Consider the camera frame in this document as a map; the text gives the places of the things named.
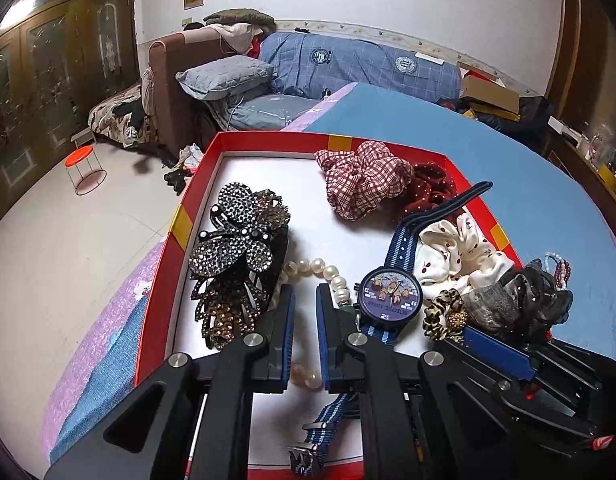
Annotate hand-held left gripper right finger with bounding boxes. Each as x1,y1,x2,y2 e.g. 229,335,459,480
315,282,558,480

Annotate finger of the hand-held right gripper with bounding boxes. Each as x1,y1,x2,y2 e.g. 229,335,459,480
460,326,536,382

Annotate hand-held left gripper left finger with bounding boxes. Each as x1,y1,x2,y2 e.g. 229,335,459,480
44,284,296,480

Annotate white pearl bracelet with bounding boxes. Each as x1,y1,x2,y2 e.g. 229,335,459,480
278,257,361,391

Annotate leopard print hair tie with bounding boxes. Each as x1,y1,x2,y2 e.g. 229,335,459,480
423,289,471,343

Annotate black organza scrunchie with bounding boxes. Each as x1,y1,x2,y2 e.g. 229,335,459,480
462,258,573,338

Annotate blue striped strap wristwatch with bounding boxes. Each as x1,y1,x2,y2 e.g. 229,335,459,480
288,181,493,478

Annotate rhinestone butterfly hair clip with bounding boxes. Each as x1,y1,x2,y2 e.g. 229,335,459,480
188,182,292,351

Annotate white cherry print scrunchie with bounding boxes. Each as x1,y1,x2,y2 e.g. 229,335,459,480
418,212,523,301

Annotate red box with white inside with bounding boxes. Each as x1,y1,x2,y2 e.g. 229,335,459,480
133,131,556,480

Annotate red plaid scrunchie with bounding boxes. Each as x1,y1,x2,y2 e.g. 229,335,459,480
314,141,416,222

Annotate dark red dotted scrunchie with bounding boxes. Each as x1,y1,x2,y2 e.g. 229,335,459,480
398,161,461,221

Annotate small heap of clothes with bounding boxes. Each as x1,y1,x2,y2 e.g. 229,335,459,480
158,144,206,196

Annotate wooden sideboard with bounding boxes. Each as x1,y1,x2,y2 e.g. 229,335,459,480
542,125,616,221

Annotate light blue bedding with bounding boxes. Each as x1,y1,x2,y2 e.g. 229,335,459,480
208,92,323,132

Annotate black plastic bags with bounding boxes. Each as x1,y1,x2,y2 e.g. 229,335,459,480
518,95,556,136

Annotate open cardboard box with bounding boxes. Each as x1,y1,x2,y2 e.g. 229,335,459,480
458,61,521,116

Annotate grey quilted pillow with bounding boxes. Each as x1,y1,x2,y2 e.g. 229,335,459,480
176,55,276,101

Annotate blue checked blanket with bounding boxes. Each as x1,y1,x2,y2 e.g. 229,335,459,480
260,31,462,101

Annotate brown sofa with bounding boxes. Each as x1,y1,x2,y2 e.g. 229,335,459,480
148,30,223,156

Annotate orange round stool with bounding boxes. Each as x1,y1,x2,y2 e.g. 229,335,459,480
64,149,109,197

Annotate floral patterned quilt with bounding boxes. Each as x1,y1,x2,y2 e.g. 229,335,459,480
88,70,161,148

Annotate pile of clothes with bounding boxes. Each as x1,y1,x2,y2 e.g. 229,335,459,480
203,8,277,56

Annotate dark wooden wardrobe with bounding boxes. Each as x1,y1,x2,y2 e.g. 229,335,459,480
0,0,139,226

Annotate red and white bead bracelet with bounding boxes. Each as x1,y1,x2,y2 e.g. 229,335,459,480
542,251,573,291

